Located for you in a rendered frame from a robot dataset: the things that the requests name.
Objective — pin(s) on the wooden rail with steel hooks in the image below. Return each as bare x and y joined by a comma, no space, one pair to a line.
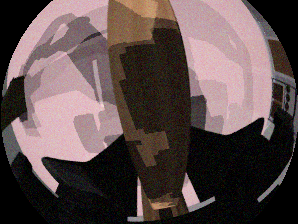
151,87

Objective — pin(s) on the brown wooden post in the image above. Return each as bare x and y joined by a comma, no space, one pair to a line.
157,214

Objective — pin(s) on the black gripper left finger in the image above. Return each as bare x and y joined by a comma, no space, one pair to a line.
111,174

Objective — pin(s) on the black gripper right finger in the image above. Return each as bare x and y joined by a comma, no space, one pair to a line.
211,155

